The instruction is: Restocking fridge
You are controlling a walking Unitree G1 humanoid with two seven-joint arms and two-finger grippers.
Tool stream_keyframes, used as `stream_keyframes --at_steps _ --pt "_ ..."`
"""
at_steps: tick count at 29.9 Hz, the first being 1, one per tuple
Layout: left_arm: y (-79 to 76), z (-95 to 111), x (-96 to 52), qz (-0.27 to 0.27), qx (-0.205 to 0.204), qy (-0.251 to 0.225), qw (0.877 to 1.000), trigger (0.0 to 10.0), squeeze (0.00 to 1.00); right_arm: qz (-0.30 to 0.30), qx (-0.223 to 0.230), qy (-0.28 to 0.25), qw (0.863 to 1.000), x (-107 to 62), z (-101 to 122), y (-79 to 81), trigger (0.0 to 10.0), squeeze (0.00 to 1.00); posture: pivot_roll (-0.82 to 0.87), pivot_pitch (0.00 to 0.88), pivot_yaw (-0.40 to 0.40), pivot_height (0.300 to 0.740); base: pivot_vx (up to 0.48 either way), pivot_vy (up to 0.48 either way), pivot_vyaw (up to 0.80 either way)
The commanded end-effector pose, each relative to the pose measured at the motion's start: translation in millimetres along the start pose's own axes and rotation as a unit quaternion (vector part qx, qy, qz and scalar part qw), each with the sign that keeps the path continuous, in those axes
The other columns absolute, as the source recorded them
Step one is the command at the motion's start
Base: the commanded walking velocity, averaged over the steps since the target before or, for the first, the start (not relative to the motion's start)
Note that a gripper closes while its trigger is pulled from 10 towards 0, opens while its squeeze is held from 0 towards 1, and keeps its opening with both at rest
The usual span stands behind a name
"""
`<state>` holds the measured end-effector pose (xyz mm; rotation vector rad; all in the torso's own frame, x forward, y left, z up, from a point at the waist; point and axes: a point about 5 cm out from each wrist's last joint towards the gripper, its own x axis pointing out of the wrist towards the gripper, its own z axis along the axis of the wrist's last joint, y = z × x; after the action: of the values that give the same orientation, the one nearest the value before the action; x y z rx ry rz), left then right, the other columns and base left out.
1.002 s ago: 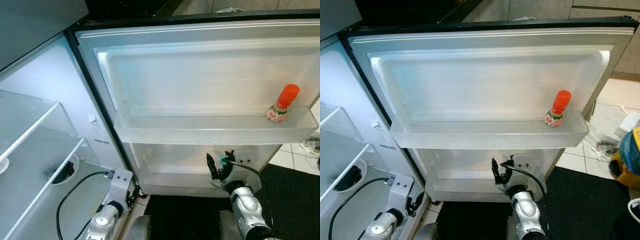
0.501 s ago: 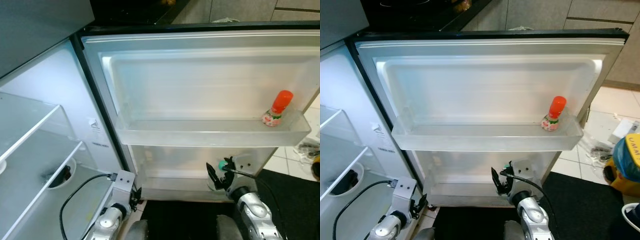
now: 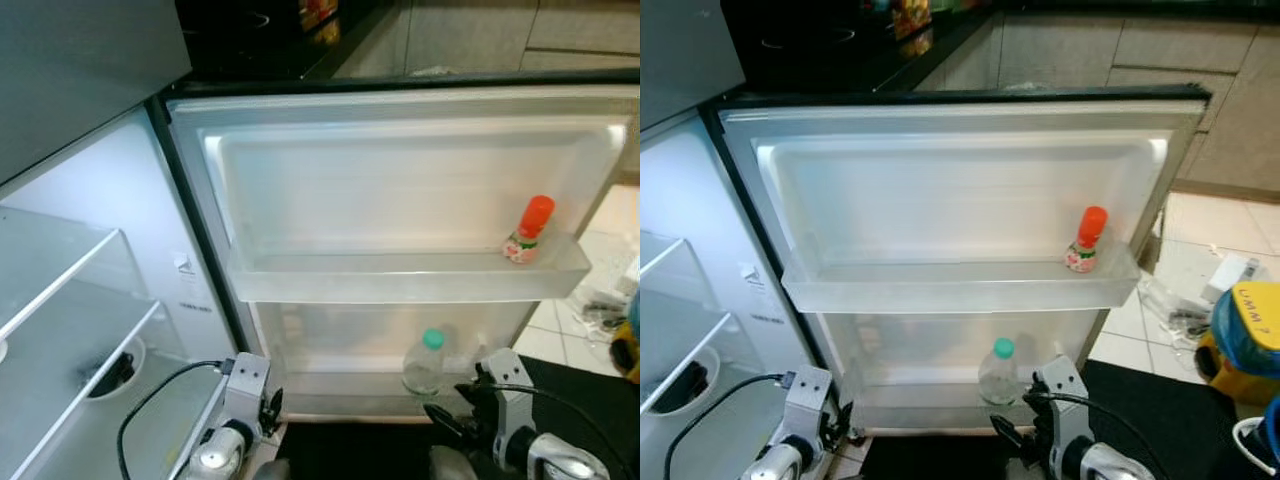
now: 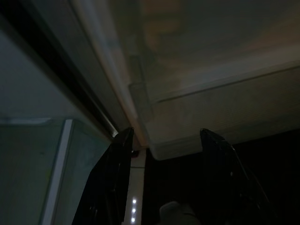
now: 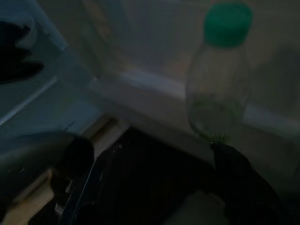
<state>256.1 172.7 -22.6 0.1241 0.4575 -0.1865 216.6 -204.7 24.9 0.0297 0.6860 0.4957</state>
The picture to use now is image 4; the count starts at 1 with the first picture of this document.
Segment clear fridge door bin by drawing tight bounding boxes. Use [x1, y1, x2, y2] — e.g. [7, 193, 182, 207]
[128, 60, 300, 163]

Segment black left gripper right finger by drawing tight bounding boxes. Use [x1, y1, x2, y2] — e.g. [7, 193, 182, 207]
[200, 128, 281, 225]

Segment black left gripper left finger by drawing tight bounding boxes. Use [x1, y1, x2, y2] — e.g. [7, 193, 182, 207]
[71, 127, 135, 225]

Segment silver fridge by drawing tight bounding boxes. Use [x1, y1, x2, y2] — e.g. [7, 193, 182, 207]
[0, 0, 118, 225]

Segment glass fridge shelf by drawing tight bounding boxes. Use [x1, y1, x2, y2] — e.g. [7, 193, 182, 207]
[0, 118, 74, 225]

